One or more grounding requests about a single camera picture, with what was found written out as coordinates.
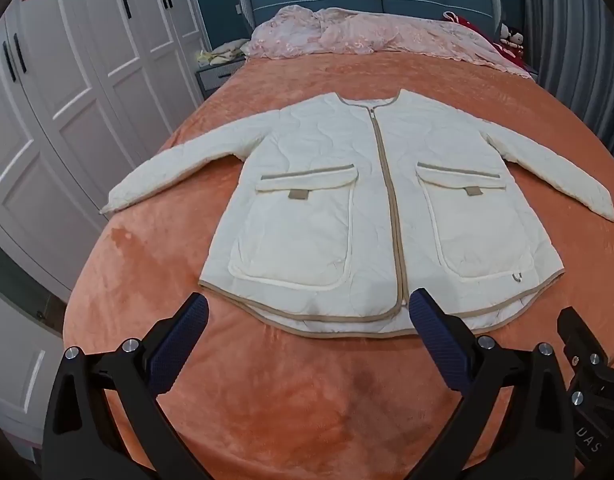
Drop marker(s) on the orange plush bed blanket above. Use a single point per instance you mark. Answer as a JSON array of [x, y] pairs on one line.
[[287, 400]]

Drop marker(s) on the plush toy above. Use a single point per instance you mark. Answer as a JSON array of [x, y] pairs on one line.
[[512, 37]]

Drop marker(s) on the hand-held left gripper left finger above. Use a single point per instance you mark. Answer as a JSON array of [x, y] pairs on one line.
[[179, 340]]

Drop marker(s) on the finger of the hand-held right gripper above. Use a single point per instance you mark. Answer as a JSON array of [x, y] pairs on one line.
[[582, 332]]

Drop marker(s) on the pale yellow cloths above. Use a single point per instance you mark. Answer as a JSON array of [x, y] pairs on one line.
[[222, 52]]

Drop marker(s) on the pink floral quilt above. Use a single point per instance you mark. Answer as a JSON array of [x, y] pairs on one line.
[[367, 32]]

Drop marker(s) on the white wardrobe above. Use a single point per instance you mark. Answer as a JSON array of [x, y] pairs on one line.
[[72, 110]]

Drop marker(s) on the grey nightstand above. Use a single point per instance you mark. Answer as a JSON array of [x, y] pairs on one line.
[[214, 77]]

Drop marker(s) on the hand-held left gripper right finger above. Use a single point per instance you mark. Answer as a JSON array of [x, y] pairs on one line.
[[437, 345]]

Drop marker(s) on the red cloth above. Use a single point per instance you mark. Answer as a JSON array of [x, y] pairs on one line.
[[507, 50]]

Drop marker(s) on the white quilted jacket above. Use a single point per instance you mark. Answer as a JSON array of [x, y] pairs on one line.
[[367, 210]]

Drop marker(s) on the grey curtain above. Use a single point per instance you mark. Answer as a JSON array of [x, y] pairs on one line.
[[577, 50]]

